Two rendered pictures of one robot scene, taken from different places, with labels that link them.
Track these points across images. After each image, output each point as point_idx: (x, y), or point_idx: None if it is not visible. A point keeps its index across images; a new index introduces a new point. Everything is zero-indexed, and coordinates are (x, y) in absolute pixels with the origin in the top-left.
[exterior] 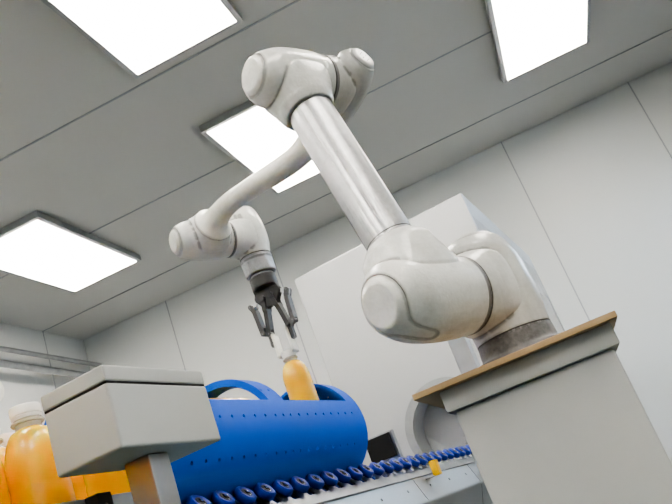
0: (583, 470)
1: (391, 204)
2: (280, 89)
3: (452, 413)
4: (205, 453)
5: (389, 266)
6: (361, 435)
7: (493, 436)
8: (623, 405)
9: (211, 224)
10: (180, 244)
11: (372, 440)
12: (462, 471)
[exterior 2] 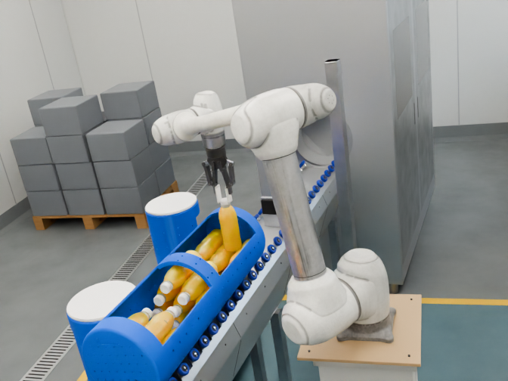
0: None
1: (316, 257)
2: (259, 147)
3: None
4: (178, 363)
5: (303, 317)
6: (261, 252)
7: (333, 380)
8: None
9: (185, 133)
10: (160, 141)
11: (266, 201)
12: (317, 205)
